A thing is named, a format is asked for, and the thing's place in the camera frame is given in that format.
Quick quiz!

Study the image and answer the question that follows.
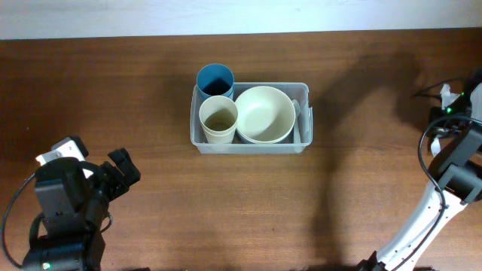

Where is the white plastic fork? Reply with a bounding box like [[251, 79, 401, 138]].
[[430, 135, 441, 157]]

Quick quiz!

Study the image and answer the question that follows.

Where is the beige plastic cup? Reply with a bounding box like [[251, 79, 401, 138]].
[[204, 130, 236, 144], [199, 96, 238, 136]]

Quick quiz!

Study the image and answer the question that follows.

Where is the blue plastic cup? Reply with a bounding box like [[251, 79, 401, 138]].
[[196, 63, 234, 101]]

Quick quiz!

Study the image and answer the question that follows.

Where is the white plastic spoon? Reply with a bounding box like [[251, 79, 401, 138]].
[[292, 99, 300, 144]]

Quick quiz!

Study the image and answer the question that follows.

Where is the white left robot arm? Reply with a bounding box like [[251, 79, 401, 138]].
[[23, 148, 141, 270]]

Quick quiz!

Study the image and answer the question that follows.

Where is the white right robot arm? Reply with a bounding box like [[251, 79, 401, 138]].
[[356, 69, 481, 271]]

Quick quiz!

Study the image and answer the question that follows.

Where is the clear plastic container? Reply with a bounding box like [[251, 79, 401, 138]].
[[190, 82, 313, 154]]

